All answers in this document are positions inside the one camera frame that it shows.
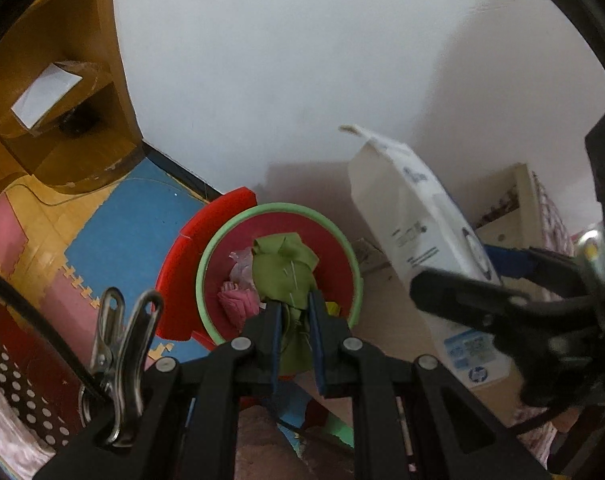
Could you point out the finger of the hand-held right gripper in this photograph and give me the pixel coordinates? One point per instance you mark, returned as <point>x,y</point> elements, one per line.
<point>457,295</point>
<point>507,262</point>

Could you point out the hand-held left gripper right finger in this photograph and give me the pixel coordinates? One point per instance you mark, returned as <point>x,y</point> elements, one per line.
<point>318,360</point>

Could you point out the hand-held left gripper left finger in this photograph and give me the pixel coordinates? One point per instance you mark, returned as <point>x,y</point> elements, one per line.
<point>276,355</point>

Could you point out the white box with circle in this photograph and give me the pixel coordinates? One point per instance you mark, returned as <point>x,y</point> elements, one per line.
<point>422,220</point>

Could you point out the olive green cloth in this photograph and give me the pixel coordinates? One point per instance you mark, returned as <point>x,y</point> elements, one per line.
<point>282,270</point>

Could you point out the red bin with green rim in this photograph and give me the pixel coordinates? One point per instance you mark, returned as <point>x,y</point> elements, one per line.
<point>332,260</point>

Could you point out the red checked bedsheet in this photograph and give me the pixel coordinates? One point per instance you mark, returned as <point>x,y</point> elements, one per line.
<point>552,215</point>

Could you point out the metal spring clip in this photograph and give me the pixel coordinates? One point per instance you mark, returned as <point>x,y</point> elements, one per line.
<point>595,255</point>
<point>132,360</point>

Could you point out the red plastic basin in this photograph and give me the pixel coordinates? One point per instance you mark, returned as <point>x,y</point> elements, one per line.
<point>182,270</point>

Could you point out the black polka dot cloth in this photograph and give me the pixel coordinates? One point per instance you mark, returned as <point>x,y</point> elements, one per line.
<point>12,370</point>

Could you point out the pink patterned cloth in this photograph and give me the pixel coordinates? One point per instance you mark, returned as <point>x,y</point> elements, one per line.
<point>7,435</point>

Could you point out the wooden desk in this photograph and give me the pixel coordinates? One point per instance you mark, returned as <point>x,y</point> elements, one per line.
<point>102,85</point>

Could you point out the white wall socket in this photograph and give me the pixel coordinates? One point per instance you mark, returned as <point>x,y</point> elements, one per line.
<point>367,255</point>

